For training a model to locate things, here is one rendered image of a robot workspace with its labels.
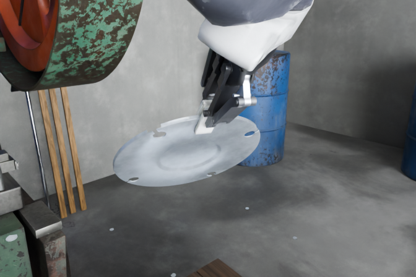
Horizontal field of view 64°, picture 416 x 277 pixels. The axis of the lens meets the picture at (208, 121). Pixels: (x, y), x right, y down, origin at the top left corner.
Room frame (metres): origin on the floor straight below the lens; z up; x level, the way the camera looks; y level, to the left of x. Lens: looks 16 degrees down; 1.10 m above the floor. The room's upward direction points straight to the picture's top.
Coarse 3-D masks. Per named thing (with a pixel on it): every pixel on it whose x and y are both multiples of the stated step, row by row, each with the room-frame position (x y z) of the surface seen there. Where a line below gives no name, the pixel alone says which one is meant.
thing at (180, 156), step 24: (192, 120) 0.51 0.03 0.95; (240, 120) 0.55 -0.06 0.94; (144, 144) 0.53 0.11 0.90; (168, 144) 0.55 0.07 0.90; (192, 144) 0.59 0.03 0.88; (216, 144) 0.61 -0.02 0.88; (240, 144) 0.62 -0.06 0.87; (120, 168) 0.57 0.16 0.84; (144, 168) 0.60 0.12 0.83; (168, 168) 0.63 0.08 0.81; (192, 168) 0.66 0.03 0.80; (216, 168) 0.68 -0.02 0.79
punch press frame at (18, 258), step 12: (0, 216) 0.72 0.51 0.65; (12, 216) 0.72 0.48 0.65; (0, 228) 0.67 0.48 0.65; (12, 228) 0.67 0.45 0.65; (0, 240) 0.64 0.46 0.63; (24, 240) 0.67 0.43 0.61; (0, 252) 0.64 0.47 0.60; (12, 252) 0.66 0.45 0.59; (24, 252) 0.67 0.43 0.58; (0, 264) 0.64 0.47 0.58; (12, 264) 0.65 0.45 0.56; (24, 264) 0.67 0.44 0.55; (0, 276) 0.63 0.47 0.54; (12, 276) 0.65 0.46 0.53; (24, 276) 0.67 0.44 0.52
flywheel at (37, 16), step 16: (0, 0) 1.13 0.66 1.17; (16, 0) 1.09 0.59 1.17; (32, 0) 0.98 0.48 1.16; (48, 0) 0.97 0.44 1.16; (0, 16) 1.11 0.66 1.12; (16, 16) 1.10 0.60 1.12; (32, 16) 1.00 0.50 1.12; (48, 16) 0.91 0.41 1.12; (16, 32) 1.05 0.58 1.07; (32, 32) 1.01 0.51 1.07; (48, 32) 0.82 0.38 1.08; (16, 48) 1.02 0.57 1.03; (32, 48) 0.93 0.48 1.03; (48, 48) 0.83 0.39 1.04; (32, 64) 0.93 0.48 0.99
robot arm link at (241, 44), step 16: (288, 16) 0.33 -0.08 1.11; (304, 16) 0.36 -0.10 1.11; (208, 32) 0.32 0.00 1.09; (224, 32) 0.32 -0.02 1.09; (240, 32) 0.32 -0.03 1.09; (256, 32) 0.32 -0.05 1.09; (272, 32) 0.33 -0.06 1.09; (288, 32) 0.35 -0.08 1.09; (224, 48) 0.32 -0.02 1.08; (240, 48) 0.31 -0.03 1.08; (256, 48) 0.31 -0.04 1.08; (272, 48) 0.35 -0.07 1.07; (240, 64) 0.32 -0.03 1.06; (256, 64) 0.32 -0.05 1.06
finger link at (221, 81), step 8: (224, 64) 0.42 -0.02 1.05; (224, 72) 0.42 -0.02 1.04; (224, 80) 0.43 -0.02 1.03; (224, 88) 0.44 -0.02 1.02; (232, 88) 0.45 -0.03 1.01; (216, 96) 0.46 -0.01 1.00; (224, 96) 0.45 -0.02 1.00; (216, 104) 0.46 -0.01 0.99; (208, 112) 0.48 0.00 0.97; (216, 112) 0.48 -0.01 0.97
